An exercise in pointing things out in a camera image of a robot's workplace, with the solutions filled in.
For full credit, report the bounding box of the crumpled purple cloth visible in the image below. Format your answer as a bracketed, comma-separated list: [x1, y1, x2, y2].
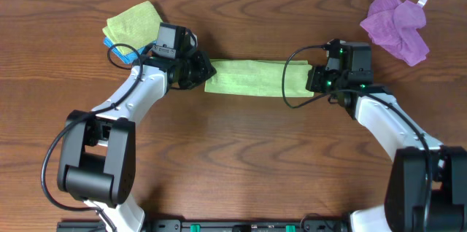
[360, 0, 429, 66]

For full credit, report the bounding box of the white purple cloth label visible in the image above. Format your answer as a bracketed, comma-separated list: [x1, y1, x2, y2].
[417, 0, 428, 8]

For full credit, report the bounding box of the black right camera cable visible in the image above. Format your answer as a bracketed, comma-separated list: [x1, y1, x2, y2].
[281, 45, 435, 232]

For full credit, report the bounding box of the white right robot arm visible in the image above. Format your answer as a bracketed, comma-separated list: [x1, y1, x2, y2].
[306, 64, 466, 231]

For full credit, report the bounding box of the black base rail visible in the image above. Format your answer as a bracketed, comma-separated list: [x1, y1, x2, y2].
[56, 219, 351, 232]

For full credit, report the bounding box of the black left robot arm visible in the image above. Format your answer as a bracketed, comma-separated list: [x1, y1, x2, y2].
[51, 26, 215, 231]

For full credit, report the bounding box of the folded green cloth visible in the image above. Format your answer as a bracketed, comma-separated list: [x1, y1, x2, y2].
[102, 1, 163, 50]

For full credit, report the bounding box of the folded blue cloth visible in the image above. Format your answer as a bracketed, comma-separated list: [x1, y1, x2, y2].
[103, 36, 157, 64]

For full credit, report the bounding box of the green cloth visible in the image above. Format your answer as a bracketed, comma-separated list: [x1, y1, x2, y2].
[102, 1, 163, 50]
[204, 59, 314, 98]

